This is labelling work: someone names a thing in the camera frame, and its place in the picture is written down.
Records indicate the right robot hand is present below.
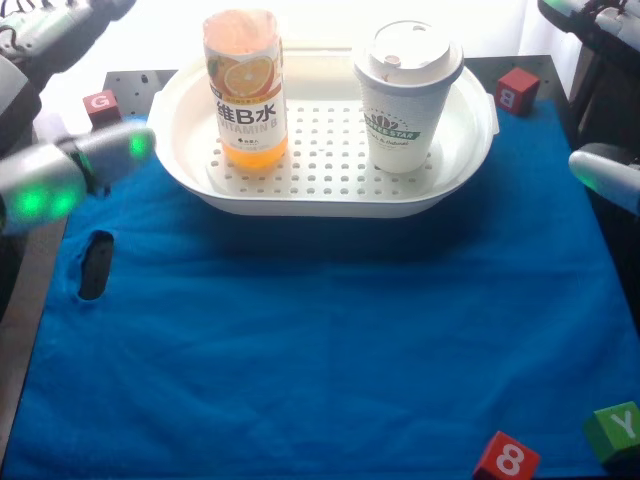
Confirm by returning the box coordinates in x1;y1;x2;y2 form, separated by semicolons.
537;0;640;40

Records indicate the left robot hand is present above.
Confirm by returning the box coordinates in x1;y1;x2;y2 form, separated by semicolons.
9;0;137;65

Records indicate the orange vitamin drink bottle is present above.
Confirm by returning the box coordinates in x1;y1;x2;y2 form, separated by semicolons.
201;8;290;174

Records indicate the white cup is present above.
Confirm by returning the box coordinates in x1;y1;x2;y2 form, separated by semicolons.
352;19;465;175

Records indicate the red letter G block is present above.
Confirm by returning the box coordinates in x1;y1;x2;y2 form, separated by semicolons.
82;89;124;132

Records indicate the red letter B block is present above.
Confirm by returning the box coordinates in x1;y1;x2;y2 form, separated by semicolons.
495;67;542;117

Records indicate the blue cloth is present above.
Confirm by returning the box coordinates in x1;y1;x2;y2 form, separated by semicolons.
0;97;640;480

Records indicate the green letter Y block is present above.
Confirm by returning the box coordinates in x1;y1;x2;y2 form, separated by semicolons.
582;401;640;469

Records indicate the red number 8 block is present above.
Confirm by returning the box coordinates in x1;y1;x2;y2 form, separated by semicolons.
472;430;541;480

